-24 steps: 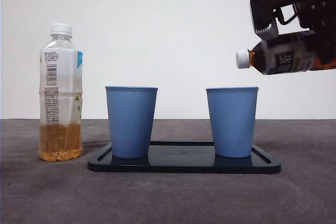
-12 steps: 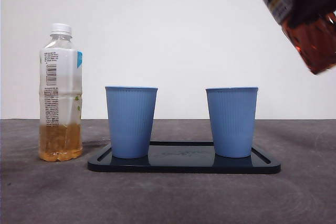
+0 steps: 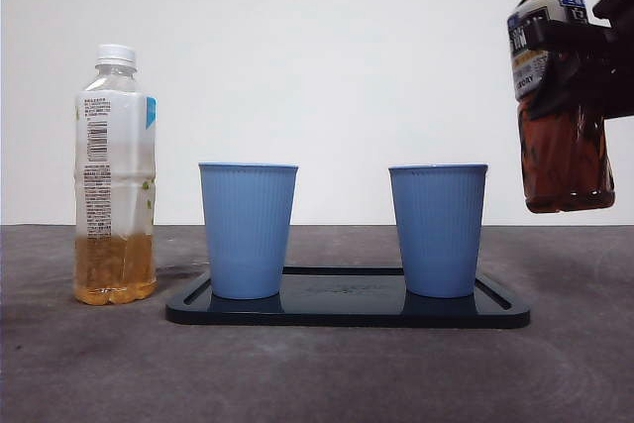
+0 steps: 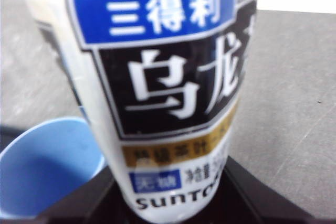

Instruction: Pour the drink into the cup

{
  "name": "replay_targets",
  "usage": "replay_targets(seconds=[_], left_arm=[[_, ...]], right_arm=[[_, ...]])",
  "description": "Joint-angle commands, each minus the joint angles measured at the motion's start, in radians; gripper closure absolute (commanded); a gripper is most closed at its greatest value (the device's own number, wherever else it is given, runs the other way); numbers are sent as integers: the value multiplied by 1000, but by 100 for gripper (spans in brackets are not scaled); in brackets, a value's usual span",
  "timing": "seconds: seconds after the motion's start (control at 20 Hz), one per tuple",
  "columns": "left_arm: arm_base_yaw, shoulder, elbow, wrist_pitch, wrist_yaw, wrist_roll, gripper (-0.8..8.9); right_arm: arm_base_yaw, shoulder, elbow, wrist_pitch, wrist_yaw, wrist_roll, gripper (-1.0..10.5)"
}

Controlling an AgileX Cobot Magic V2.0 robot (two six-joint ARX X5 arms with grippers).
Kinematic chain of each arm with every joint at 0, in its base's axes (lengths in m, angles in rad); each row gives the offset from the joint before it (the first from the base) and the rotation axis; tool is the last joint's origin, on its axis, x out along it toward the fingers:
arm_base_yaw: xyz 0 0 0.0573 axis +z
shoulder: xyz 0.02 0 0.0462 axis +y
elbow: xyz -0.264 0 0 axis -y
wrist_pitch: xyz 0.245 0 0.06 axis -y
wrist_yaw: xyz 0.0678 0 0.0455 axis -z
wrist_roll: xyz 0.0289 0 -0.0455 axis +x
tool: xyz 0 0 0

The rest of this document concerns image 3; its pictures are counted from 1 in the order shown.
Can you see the dark oolong tea bottle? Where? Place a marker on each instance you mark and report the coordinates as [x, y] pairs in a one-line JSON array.
[[564, 165]]

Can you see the green tea bottle white label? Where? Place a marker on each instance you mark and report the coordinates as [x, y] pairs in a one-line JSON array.
[[114, 145]]

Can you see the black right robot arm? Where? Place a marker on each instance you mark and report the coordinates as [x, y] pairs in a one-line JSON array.
[[616, 76]]

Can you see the dark blue flat tray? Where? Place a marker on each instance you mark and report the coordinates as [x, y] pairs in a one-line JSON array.
[[347, 310]]

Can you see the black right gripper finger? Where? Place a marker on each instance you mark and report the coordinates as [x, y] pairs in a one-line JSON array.
[[569, 61]]

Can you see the blue ribbed plastic cup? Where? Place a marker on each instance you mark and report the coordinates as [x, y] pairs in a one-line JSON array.
[[247, 230], [438, 230]]

